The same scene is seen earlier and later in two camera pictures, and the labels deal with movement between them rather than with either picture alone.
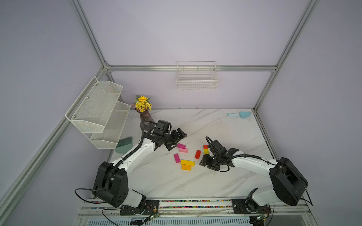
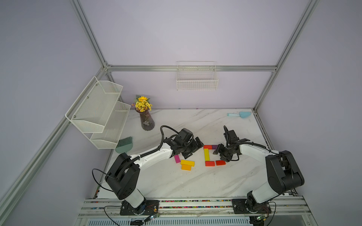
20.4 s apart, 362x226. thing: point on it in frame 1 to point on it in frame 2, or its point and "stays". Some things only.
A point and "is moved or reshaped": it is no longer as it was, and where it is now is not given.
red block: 198,154 is moved or reshaped
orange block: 185,167 stays
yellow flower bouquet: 142,103 stays
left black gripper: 176,138 to 194,147
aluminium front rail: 193,207 stays
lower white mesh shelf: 109,138 stays
